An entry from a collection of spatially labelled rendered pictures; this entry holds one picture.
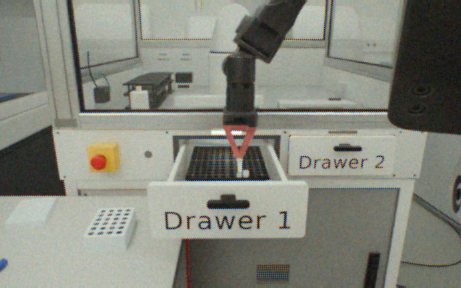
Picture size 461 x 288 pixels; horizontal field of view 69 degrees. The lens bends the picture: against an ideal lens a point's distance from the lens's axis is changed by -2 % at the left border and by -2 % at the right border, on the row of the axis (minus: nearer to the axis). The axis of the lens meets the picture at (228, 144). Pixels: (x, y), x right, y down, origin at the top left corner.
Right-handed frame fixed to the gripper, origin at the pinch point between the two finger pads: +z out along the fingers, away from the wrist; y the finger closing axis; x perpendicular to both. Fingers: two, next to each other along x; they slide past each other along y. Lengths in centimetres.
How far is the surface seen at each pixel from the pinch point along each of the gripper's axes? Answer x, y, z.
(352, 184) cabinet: 33.8, -23.3, 15.8
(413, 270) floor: 99, -88, 91
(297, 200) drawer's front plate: 10.4, 10.5, 5.6
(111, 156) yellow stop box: -32.6, -17.2, 6.4
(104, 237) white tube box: -27.0, 6.5, 16.1
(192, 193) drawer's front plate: -8.6, 10.7, 4.3
